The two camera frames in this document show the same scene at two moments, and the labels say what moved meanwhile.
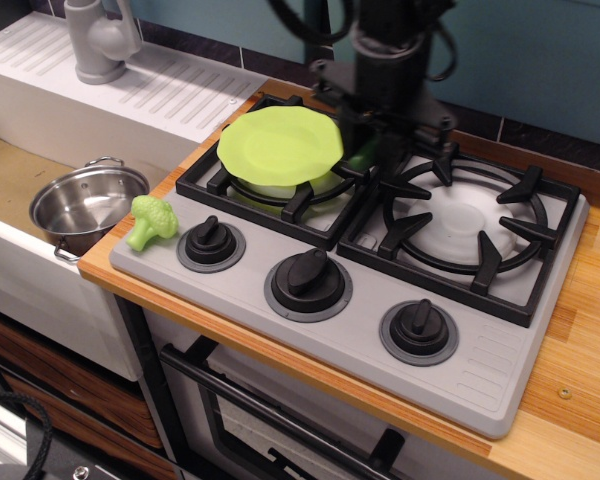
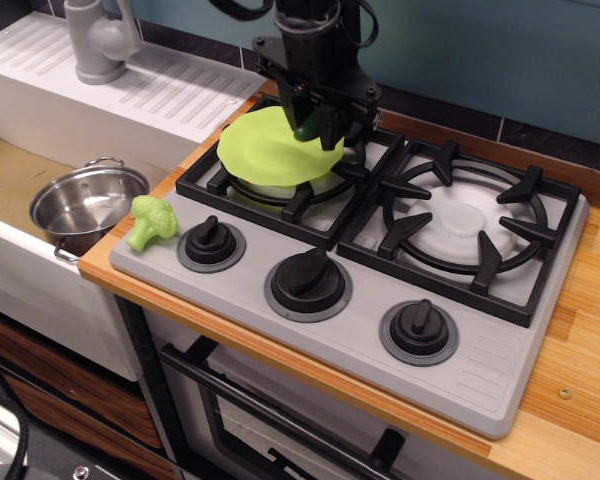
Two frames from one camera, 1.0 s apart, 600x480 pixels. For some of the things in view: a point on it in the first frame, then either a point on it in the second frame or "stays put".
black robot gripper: [389, 86] -> [325, 62]
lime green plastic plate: [281, 146] stays put
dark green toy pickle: [362, 159] -> [309, 129]
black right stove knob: [419, 333] stays put
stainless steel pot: [80, 205] stays put
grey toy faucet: [103, 44] stays put
